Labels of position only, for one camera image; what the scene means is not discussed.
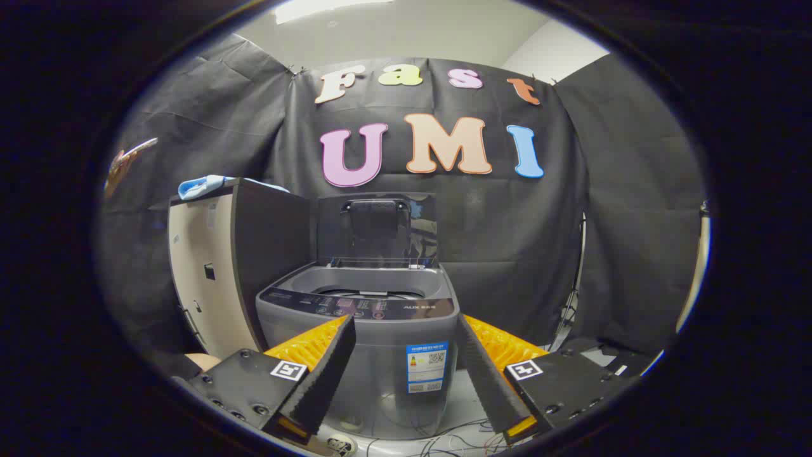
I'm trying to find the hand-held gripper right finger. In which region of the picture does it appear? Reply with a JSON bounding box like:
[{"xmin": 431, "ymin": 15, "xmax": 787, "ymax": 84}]
[{"xmin": 455, "ymin": 314, "xmax": 635, "ymax": 445}]

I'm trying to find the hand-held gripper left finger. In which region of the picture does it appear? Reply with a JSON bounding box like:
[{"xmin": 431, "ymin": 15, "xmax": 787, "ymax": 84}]
[{"xmin": 171, "ymin": 314, "xmax": 357, "ymax": 445}]

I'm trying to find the grey washing machine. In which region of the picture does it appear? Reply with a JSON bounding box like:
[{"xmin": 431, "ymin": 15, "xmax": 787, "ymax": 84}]
[{"xmin": 256, "ymin": 263, "xmax": 460, "ymax": 440}]

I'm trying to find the dark washing machine lid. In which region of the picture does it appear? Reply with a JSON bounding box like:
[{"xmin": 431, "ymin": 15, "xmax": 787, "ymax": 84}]
[{"xmin": 316, "ymin": 192, "xmax": 440, "ymax": 270}]

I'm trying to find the light blue cloth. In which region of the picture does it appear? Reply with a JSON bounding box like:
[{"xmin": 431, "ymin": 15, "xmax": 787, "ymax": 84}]
[{"xmin": 178, "ymin": 175, "xmax": 289, "ymax": 201}]

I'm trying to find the black light stand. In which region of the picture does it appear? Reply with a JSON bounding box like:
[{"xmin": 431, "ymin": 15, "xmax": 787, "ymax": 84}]
[{"xmin": 552, "ymin": 216, "xmax": 587, "ymax": 350}]

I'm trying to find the black box with white label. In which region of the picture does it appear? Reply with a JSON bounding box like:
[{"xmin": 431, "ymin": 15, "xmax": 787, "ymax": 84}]
[{"xmin": 596, "ymin": 352, "xmax": 654, "ymax": 380}]

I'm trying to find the beige cabinet with dark sides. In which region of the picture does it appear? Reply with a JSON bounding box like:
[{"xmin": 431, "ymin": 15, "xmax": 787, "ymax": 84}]
[{"xmin": 167, "ymin": 179, "xmax": 311, "ymax": 361}]

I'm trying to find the black backdrop cloth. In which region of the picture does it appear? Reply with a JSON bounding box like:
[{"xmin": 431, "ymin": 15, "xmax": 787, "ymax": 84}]
[{"xmin": 95, "ymin": 32, "xmax": 708, "ymax": 381}]

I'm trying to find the white pole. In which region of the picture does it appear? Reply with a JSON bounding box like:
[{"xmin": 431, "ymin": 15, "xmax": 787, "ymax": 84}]
[{"xmin": 676, "ymin": 203, "xmax": 711, "ymax": 334}]

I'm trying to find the tangle of thin floor cables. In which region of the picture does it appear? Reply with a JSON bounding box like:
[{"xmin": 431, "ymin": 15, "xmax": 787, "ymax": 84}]
[{"xmin": 362, "ymin": 416, "xmax": 514, "ymax": 457}]

